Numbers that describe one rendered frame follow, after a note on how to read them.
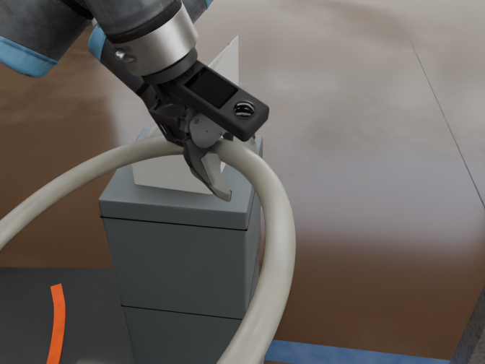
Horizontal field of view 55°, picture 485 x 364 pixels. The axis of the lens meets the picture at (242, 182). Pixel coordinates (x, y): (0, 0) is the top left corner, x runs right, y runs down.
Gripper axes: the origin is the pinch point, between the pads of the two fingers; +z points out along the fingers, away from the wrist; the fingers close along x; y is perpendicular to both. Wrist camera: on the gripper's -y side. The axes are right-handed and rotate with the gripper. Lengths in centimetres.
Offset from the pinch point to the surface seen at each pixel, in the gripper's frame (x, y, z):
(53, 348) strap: 50, 113, 89
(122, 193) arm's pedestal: 2, 63, 27
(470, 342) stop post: -43, -2, 114
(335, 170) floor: -119, 121, 152
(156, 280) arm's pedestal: 10, 61, 56
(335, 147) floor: -139, 137, 156
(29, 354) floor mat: 58, 117, 86
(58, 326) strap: 44, 122, 90
